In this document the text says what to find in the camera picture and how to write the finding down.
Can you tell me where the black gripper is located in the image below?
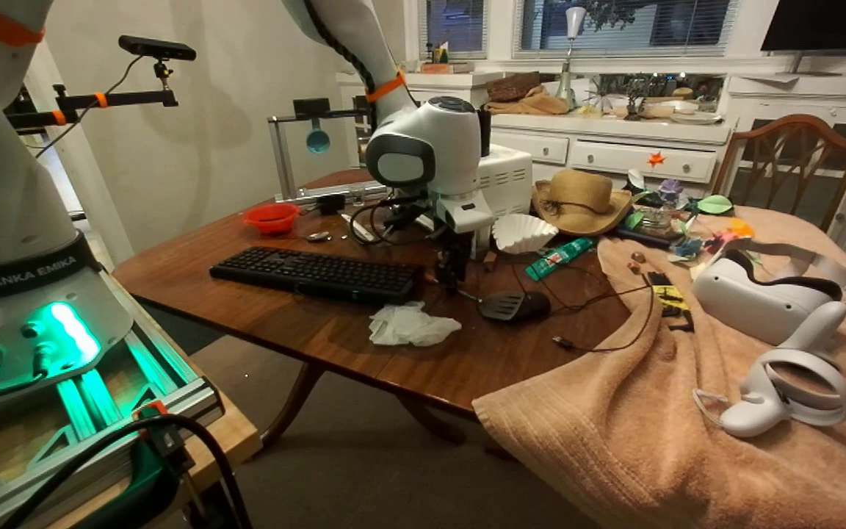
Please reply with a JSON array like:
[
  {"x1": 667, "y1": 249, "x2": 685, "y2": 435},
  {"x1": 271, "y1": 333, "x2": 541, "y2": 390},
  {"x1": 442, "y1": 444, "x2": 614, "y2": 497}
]
[{"x1": 438, "y1": 221, "x2": 481, "y2": 297}]

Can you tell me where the crumpled white plastic bag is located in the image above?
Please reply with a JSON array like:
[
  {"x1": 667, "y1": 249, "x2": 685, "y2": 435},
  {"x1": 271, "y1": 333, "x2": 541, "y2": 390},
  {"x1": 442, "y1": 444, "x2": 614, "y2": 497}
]
[{"x1": 363, "y1": 300, "x2": 463, "y2": 352}]

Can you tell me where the white fluted paper bowl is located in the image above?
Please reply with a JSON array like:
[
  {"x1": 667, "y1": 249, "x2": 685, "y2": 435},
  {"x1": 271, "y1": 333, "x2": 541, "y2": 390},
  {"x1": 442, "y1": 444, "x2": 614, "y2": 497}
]
[{"x1": 491, "y1": 212, "x2": 560, "y2": 259}]

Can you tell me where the green snack package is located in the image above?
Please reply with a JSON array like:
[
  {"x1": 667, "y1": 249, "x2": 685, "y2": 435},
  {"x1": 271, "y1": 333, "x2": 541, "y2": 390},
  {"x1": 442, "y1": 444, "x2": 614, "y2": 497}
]
[{"x1": 523, "y1": 234, "x2": 600, "y2": 284}]

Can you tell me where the white toaster oven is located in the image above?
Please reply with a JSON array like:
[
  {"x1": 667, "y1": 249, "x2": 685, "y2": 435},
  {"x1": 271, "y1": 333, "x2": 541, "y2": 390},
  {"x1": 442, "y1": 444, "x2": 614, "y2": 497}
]
[{"x1": 476, "y1": 143, "x2": 533, "y2": 221}]

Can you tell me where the straw hat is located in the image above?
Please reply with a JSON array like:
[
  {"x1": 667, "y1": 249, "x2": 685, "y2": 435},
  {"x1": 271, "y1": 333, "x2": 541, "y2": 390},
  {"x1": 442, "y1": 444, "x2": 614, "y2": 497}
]
[{"x1": 532, "y1": 168, "x2": 633, "y2": 239}]

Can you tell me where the black computer keyboard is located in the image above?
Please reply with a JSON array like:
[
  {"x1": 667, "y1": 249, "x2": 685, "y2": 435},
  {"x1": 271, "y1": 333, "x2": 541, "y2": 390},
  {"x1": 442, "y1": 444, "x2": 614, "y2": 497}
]
[{"x1": 207, "y1": 243, "x2": 426, "y2": 306}]

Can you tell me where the red bowl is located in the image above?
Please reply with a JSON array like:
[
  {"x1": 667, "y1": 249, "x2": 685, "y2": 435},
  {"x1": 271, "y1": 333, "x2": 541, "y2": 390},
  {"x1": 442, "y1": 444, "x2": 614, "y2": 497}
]
[{"x1": 241, "y1": 200, "x2": 303, "y2": 239}]

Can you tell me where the yellow and black gadget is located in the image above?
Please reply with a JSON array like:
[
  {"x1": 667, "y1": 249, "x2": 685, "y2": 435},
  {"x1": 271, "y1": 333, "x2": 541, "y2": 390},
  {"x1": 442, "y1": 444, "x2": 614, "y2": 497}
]
[{"x1": 648, "y1": 271, "x2": 694, "y2": 334}]

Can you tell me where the peach towel blanket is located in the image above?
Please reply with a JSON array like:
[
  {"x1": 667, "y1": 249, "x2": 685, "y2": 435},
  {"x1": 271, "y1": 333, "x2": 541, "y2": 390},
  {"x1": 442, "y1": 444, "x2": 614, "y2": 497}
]
[{"x1": 470, "y1": 203, "x2": 846, "y2": 529}]

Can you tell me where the green round lid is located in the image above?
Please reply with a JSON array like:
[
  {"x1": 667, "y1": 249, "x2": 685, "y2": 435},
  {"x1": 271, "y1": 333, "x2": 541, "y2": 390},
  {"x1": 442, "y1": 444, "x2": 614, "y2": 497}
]
[{"x1": 689, "y1": 193, "x2": 738, "y2": 221}]

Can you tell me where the white VR headset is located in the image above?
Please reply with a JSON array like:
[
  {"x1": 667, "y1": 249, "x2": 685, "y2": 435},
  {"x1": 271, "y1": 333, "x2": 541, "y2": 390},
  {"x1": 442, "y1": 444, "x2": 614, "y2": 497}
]
[{"x1": 689, "y1": 243, "x2": 846, "y2": 346}]

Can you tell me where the white VR controller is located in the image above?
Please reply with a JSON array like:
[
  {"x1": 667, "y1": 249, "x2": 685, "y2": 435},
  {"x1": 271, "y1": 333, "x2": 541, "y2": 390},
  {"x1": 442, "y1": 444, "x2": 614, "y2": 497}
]
[{"x1": 714, "y1": 300, "x2": 846, "y2": 441}]

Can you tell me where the wooden chair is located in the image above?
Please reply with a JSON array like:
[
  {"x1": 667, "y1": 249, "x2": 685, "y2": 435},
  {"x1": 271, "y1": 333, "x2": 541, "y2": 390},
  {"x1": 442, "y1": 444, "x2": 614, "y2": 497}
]
[{"x1": 708, "y1": 111, "x2": 846, "y2": 234}]

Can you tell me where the aluminium robot mounting platform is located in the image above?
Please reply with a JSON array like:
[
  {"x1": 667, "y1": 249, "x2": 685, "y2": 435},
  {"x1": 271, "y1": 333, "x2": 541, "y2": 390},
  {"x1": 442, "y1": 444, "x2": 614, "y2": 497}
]
[{"x1": 0, "y1": 274, "x2": 263, "y2": 529}]

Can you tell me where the black television screen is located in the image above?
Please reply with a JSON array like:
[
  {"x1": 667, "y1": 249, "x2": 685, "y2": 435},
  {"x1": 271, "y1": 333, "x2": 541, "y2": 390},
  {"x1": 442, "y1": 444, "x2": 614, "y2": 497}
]
[{"x1": 761, "y1": 0, "x2": 846, "y2": 56}]

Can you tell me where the metal frame stand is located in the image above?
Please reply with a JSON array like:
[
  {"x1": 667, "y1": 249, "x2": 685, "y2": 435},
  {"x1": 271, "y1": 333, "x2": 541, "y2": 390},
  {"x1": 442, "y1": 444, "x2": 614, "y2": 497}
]
[{"x1": 266, "y1": 97, "x2": 391, "y2": 205}]

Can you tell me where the thick black cable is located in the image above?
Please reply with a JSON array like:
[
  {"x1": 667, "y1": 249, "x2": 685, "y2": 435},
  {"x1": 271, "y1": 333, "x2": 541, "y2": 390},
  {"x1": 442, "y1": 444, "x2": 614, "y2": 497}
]
[{"x1": 0, "y1": 409, "x2": 254, "y2": 529}]

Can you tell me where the black camera bar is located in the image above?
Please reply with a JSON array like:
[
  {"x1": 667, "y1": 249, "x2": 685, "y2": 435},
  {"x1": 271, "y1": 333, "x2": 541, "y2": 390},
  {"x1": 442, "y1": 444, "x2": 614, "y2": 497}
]
[{"x1": 115, "y1": 33, "x2": 199, "y2": 64}]

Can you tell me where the black camera boom mount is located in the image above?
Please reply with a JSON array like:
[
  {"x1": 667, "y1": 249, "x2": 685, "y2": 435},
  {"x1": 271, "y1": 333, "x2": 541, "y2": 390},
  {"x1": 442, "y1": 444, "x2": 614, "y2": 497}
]
[{"x1": 6, "y1": 56, "x2": 182, "y2": 130}]

